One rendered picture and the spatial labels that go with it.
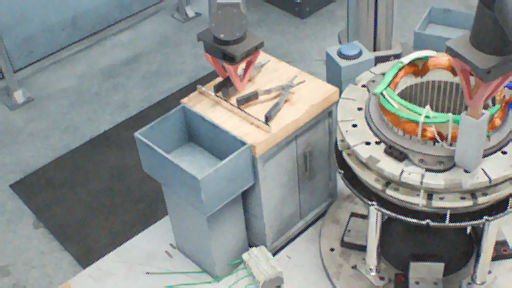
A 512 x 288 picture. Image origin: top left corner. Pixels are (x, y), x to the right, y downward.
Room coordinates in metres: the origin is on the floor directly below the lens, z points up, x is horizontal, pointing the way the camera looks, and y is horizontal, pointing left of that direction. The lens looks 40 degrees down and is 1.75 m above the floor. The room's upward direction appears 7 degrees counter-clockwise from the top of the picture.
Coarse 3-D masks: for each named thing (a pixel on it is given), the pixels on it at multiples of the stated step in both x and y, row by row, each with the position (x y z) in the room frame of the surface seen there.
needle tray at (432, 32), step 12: (432, 12) 1.18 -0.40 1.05; (444, 12) 1.16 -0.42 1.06; (456, 12) 1.15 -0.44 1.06; (468, 12) 1.14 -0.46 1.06; (420, 24) 1.12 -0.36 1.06; (432, 24) 1.17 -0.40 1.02; (444, 24) 1.16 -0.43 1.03; (456, 24) 1.15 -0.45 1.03; (468, 24) 1.14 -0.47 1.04; (420, 36) 1.08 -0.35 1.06; (432, 36) 1.07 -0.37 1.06; (444, 36) 1.06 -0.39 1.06; (456, 36) 1.12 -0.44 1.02; (420, 48) 1.08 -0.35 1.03; (432, 48) 1.07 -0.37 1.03; (444, 48) 1.06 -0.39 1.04
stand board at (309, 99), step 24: (264, 72) 1.01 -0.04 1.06; (288, 72) 1.00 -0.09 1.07; (192, 96) 0.96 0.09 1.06; (264, 96) 0.94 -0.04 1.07; (312, 96) 0.92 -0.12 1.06; (336, 96) 0.93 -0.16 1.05; (216, 120) 0.89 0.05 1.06; (240, 120) 0.88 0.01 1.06; (264, 120) 0.87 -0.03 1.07; (288, 120) 0.86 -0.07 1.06; (264, 144) 0.82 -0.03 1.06
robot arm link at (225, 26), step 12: (216, 0) 0.87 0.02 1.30; (228, 0) 0.87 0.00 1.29; (240, 0) 0.87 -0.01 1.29; (216, 12) 0.86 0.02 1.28; (228, 12) 0.86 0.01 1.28; (240, 12) 0.86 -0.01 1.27; (216, 24) 0.86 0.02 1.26; (228, 24) 0.86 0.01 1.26; (240, 24) 0.86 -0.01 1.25; (228, 36) 0.86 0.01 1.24
